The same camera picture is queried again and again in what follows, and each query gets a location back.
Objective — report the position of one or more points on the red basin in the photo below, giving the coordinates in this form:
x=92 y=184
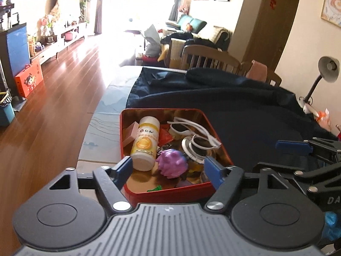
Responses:
x=149 y=59

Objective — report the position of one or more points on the low TV cabinet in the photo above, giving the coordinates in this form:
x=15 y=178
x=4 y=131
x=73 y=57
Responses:
x=53 y=48

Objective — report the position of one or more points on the wooden slatted chair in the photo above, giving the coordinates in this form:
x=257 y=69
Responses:
x=210 y=54

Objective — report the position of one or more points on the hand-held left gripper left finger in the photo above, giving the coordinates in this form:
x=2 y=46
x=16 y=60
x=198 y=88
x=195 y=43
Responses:
x=124 y=169

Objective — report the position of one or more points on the red tin box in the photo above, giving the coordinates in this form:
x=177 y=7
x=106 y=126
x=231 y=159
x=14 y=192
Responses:
x=170 y=195

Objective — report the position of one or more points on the orange plastic bag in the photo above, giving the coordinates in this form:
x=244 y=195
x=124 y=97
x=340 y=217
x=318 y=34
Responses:
x=323 y=118

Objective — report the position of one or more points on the pink towel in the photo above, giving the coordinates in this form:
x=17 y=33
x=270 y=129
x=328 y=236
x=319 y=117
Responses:
x=257 y=70

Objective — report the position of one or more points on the orange gift box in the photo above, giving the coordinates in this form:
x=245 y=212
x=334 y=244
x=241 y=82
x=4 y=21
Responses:
x=29 y=81

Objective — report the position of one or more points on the green potted plant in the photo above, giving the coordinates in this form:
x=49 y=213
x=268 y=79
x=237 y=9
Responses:
x=85 y=5

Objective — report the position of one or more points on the grey desk lamp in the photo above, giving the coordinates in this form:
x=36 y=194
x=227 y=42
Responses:
x=329 y=68

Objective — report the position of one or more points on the pink pot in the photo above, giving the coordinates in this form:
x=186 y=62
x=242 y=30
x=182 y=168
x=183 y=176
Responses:
x=70 y=35

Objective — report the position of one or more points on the stuffed doll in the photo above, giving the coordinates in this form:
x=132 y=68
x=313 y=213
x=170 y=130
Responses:
x=183 y=9

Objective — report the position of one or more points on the patterned draped cloth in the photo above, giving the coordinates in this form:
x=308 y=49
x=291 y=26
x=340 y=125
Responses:
x=62 y=5

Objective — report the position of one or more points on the gold framed picture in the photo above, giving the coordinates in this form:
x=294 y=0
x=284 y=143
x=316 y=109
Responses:
x=333 y=5

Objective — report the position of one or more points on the white bottle yellow label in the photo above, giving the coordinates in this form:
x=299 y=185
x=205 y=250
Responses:
x=145 y=141

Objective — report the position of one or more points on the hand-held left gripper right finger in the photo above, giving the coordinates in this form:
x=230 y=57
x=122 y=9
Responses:
x=213 y=171

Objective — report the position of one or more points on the teal sofa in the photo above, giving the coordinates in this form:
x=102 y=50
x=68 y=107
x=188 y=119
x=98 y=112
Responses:
x=195 y=22

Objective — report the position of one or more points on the cream yellow throw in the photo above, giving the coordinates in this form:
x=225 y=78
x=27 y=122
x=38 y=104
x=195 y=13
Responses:
x=175 y=53

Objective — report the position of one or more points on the purple toy figure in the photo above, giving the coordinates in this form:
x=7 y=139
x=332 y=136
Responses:
x=171 y=162

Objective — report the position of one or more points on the green plastic piece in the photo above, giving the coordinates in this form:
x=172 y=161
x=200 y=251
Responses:
x=157 y=188

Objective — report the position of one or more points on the red orange packet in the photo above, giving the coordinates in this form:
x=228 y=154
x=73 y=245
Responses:
x=166 y=136

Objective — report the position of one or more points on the pink ridged comb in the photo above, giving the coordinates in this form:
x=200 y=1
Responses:
x=130 y=134

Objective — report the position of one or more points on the round tape roll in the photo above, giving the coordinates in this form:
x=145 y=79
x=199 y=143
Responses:
x=187 y=149

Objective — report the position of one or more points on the white paper bag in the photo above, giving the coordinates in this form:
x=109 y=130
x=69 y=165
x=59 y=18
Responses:
x=150 y=40

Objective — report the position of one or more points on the cream sofa blanket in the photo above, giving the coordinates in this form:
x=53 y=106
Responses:
x=222 y=36

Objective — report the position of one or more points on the white sunglasses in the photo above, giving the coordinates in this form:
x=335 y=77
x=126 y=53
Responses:
x=179 y=128

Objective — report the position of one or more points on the red door decoration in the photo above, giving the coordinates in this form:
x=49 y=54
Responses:
x=272 y=3

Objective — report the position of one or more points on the dark clothes pile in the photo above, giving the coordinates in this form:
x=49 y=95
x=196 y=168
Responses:
x=186 y=36

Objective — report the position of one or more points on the person's right hand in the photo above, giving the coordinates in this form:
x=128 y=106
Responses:
x=331 y=228

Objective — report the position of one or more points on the teal trash bin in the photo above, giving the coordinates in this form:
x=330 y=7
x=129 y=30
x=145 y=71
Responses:
x=6 y=114

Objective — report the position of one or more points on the potted pink flowers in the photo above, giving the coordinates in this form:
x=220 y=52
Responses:
x=45 y=25

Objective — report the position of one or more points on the dark navy cloth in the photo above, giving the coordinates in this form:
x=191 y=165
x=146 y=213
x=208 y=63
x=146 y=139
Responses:
x=253 y=112

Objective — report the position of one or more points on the blue front appliance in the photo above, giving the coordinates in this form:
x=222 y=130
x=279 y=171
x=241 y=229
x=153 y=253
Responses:
x=17 y=45

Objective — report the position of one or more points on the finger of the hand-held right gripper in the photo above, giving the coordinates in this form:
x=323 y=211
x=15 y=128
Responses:
x=319 y=177
x=293 y=146

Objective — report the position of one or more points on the brown door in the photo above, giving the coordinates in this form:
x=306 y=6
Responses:
x=269 y=32

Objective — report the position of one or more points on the orange stuffed toy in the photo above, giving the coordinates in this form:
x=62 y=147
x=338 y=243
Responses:
x=189 y=27

